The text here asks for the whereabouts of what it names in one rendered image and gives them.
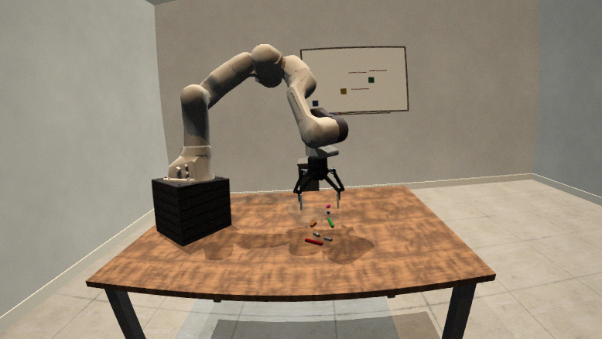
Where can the red rod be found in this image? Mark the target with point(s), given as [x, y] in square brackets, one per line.
[313, 242]

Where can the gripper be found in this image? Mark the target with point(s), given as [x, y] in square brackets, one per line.
[318, 174]

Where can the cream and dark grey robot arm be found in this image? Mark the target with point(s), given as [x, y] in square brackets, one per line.
[318, 128]

